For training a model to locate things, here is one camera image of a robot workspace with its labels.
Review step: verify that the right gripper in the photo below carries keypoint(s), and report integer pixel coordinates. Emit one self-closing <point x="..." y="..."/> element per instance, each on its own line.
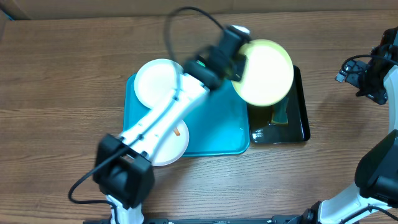
<point x="352" y="77"/>

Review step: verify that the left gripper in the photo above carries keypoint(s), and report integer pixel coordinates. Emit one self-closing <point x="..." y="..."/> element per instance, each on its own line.
<point x="241" y="64"/>

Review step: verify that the light green plate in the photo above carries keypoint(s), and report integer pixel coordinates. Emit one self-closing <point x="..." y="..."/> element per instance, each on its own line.
<point x="267" y="75"/>

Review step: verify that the green yellow sponge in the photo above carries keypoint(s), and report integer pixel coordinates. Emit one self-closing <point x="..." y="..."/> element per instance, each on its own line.
<point x="279" y="114"/>

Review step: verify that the white plate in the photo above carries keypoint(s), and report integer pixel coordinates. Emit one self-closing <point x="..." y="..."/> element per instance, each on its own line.
<point x="173" y="147"/>
<point x="154" y="80"/>

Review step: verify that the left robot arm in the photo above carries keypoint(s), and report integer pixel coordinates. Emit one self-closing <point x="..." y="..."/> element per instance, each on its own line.
<point x="123" y="167"/>

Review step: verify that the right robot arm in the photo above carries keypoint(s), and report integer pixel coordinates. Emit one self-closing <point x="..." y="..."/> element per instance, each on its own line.
<point x="375" y="181"/>

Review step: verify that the teal plastic serving tray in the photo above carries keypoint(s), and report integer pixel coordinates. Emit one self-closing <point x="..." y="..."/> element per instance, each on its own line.
<point x="218" y="126"/>

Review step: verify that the black water tray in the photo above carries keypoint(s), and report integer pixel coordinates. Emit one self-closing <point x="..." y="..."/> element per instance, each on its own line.
<point x="262" y="131"/>

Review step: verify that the orange food scrap lower plate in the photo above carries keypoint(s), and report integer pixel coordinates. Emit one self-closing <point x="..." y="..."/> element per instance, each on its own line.
<point x="177" y="132"/>

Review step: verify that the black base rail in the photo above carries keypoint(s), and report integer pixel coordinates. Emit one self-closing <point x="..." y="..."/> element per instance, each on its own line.
<point x="278" y="219"/>

